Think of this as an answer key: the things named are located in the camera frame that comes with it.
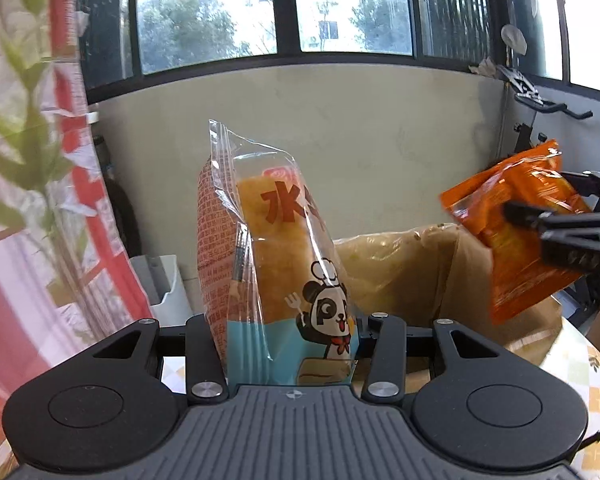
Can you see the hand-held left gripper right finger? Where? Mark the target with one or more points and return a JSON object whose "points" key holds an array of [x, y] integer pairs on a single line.
{"points": [[385, 345]]}

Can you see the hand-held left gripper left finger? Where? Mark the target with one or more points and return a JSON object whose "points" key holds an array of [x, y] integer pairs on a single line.
{"points": [[200, 345]]}

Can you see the orange snack packet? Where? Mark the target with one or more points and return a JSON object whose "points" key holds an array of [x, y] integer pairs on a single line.
{"points": [[517, 287]]}

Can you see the clear plastic bag liner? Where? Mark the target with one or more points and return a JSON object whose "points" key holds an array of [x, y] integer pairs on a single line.
{"points": [[380, 260]]}

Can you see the brown cardboard box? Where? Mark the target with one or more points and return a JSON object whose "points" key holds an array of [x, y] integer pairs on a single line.
{"points": [[472, 280]]}

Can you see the panda print bread packet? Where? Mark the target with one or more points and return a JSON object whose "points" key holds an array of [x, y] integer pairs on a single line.
{"points": [[280, 240]]}

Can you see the white plastic bin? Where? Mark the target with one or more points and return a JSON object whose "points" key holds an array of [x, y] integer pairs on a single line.
{"points": [[162, 285]]}

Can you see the black exercise bike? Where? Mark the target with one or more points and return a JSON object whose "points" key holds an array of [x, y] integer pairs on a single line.
{"points": [[527, 95]]}

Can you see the crumpled white paper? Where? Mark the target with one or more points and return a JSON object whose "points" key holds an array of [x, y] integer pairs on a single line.
{"points": [[486, 67]]}

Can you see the red bamboo print curtain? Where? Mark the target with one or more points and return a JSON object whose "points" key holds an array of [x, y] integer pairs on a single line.
{"points": [[35, 170]]}

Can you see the black window frame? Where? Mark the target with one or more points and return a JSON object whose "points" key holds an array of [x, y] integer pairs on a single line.
{"points": [[282, 7]]}

